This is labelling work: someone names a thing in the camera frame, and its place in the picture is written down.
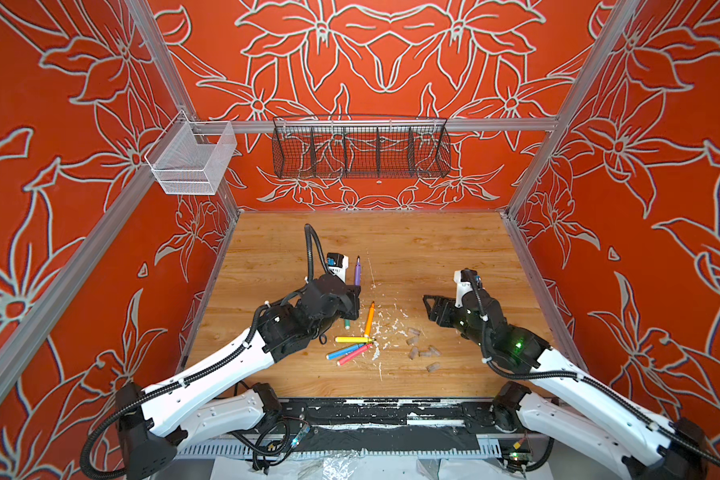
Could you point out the pink marker pen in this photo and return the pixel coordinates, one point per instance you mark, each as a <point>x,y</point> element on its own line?
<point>352,355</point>

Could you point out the orange marker pen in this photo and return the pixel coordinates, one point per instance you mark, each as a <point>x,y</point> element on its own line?
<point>369,320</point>

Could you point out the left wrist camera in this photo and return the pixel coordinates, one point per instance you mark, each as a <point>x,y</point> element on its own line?
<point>338,264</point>

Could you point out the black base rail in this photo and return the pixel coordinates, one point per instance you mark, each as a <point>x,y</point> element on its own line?
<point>424,428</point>

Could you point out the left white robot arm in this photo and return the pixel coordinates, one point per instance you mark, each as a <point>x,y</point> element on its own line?
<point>156,423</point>

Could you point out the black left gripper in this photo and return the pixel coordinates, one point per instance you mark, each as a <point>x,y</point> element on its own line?
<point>351,295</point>

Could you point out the black wire basket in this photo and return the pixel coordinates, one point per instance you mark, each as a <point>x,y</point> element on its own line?
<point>341,146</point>

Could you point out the blue marker pen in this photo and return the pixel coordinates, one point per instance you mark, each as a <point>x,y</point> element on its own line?
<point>345,351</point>

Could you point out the aluminium frame rails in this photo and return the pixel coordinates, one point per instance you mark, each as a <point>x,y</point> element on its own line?
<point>26,340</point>

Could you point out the white wire basket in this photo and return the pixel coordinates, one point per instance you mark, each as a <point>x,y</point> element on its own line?
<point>192,157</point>

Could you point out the yellow marker pen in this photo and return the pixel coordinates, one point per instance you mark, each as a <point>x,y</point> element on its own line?
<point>353,340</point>

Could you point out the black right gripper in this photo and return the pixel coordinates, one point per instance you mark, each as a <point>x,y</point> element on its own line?
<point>440,303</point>

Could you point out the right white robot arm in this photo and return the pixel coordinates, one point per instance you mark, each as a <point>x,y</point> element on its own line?
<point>548,394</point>

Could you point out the purple marker pen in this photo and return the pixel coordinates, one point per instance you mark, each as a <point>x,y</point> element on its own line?
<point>358,272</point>

